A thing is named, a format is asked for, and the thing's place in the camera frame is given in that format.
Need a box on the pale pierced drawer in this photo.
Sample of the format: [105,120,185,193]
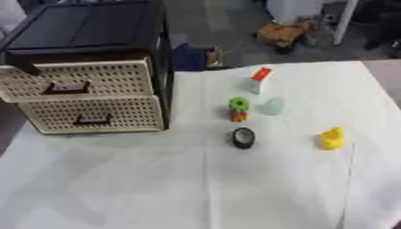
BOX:
[0,57,156,104]
[17,95,166,135]

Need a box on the black drawer cabinet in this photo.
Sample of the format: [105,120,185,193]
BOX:
[0,0,175,131]

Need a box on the green and orange gear toy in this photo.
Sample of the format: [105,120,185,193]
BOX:
[226,96,252,123]

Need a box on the black tape roll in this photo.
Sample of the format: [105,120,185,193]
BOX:
[230,127,257,150]

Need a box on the white and red small box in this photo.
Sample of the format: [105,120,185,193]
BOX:
[247,66,275,95]

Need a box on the pale green translucent cone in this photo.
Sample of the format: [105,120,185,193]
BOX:
[260,97,287,116]

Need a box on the brown bag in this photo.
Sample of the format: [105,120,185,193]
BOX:
[253,18,320,55]

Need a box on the yellow duck toy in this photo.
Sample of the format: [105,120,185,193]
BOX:
[318,126,346,151]

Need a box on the black drawer handle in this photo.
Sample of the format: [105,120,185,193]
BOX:
[72,113,115,126]
[40,80,93,96]

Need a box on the white post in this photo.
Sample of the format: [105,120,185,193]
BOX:
[330,0,361,47]

